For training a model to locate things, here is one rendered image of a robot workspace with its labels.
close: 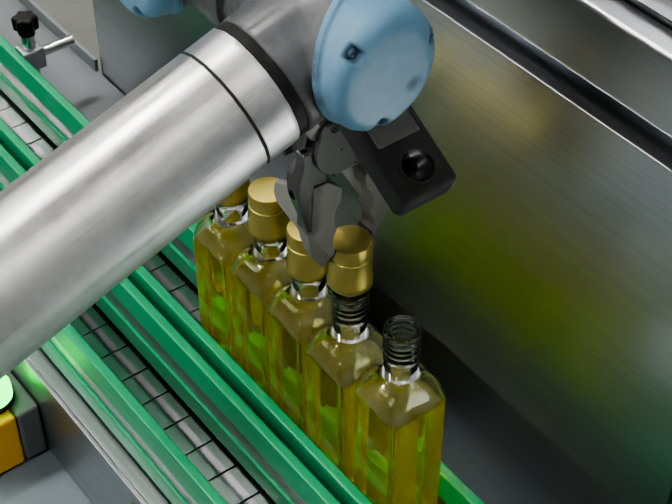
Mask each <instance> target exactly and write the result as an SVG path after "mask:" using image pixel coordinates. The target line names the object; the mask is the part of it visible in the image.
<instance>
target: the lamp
mask: <svg viewBox="0 0 672 504"><path fill-rule="evenodd" d="M14 399H15V396H14V391H13V388H12V386H11V382H10V380H9V378H8V377H7V376H6V375H5V376H4V377H3V378H1V379H0V414H2V413H4V412H6V411H7V410H8V409H9V408H10V407H11V406H12V405H13V403H14Z"/></svg>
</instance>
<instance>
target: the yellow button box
mask: <svg viewBox="0 0 672 504"><path fill-rule="evenodd" d="M6 376H7V377H8V378H9V380H10V382H11V386H12V388H13V391H14V396H15V399H14V403H13V405H12V406H11V407H10V408H9V409H8V410H7V411H6V412H4V413H2V414H0V474H1V473H3V472H5V471H7V470H9V469H10V468H12V467H14V466H16V465H18V464H20V463H22V462H23V461H24V459H25V457H26V458H31V457H33V456H35V455H37V454H38V453H40V452H42V451H44V450H46V448H47V444H46V439H45V435H44V430H43V425H42V420H41V416H40V411H39V406H38V405H37V403H36V402H35V401H34V400H33V398H32V397H31V396H30V395H29V393H28V392H27V391H26V390H25V388H24V387H23V386H22V385H21V383H20V382H19V381H18V380H17V378H16V377H15V376H14V375H13V374H12V372H11V371H10V372H9V373H8V374H6ZM24 456H25V457H24Z"/></svg>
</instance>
